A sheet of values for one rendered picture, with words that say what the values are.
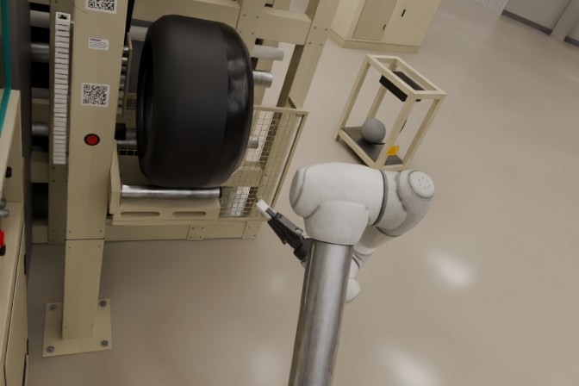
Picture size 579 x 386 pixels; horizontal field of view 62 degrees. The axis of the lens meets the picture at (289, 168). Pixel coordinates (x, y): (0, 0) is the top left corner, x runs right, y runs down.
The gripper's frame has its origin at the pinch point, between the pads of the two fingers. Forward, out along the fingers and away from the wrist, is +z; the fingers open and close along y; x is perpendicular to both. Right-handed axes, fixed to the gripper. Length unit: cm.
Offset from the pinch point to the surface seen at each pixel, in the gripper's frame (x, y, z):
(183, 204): -11.7, 18.0, 20.7
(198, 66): 3, -28, 43
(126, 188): -23.2, 14.0, 37.1
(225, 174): -4.1, -5.5, 17.1
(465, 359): 62, 78, -140
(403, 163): 196, 146, -64
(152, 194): -18.2, 14.7, 30.2
